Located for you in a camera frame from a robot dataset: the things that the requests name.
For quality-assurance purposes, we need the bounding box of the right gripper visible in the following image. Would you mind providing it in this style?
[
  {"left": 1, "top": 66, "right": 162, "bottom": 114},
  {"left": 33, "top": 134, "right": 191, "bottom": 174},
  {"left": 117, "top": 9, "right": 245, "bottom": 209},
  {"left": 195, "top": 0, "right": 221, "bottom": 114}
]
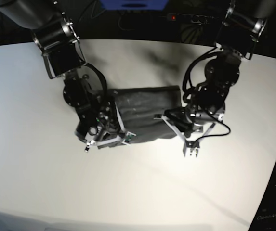
[{"left": 75, "top": 98, "right": 121, "bottom": 143}]

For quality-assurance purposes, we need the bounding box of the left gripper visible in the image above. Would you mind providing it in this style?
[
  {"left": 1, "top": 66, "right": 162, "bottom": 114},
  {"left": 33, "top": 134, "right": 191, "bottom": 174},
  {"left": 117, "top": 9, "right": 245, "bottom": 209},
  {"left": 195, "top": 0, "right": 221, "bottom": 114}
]
[{"left": 164, "top": 106, "right": 224, "bottom": 126}]

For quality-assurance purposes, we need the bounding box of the dark grey T-shirt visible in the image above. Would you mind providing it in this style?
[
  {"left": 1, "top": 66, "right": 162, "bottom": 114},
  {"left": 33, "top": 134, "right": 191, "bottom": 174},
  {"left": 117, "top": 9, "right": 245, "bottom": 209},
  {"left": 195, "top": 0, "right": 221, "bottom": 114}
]
[{"left": 108, "top": 86, "right": 181, "bottom": 144}]

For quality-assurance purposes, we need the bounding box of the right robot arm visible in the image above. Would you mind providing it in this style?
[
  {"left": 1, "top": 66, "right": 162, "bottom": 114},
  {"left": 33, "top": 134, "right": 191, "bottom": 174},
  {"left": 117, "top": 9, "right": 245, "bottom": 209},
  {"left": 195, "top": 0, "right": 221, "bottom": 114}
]
[{"left": 0, "top": 0, "right": 125, "bottom": 147}]

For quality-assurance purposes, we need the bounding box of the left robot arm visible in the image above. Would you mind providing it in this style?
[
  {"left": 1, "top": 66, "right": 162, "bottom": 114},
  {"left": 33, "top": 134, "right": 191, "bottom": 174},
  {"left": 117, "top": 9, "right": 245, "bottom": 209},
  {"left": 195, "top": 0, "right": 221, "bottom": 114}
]
[{"left": 164, "top": 0, "right": 276, "bottom": 138}]

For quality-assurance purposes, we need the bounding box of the black power strip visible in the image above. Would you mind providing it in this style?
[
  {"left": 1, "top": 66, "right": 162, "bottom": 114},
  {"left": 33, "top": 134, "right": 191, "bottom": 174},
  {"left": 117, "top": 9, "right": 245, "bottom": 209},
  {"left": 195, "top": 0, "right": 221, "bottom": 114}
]
[{"left": 166, "top": 13, "right": 219, "bottom": 25}]

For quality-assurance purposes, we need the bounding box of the blue box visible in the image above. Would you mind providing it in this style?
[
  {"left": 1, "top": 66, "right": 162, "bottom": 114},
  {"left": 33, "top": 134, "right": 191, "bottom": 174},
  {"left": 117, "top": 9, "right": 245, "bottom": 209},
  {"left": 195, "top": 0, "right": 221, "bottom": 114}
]
[{"left": 100, "top": 0, "right": 168, "bottom": 11}]

